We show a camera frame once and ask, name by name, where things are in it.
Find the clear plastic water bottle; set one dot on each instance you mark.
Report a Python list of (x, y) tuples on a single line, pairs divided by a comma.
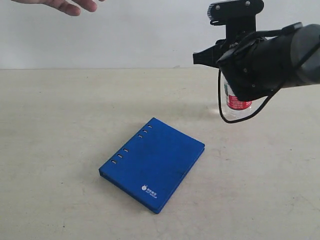
[(235, 109)]

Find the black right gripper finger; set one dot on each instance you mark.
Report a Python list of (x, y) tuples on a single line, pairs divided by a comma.
[(209, 57)]

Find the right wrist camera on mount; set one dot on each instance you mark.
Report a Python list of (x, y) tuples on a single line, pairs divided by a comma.
[(238, 17)]

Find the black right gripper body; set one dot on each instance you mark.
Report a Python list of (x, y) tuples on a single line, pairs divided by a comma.
[(254, 68)]

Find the person's bare hand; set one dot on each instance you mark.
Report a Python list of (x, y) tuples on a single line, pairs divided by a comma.
[(68, 7)]

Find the blue ring binder notebook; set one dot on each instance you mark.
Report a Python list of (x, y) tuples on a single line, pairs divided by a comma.
[(150, 166)]

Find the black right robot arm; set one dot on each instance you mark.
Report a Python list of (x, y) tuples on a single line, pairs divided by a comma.
[(303, 52)]

